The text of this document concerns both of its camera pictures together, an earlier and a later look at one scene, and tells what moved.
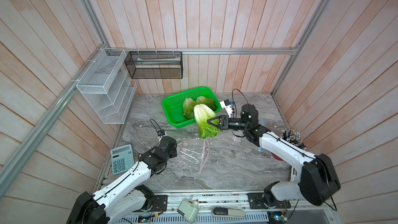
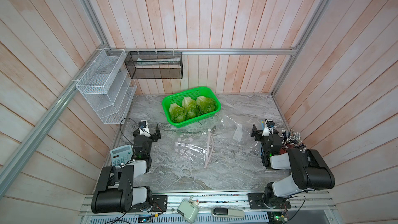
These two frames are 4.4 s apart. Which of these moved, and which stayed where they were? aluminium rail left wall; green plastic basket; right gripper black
Moved: right gripper black
Stayed: green plastic basket; aluminium rail left wall
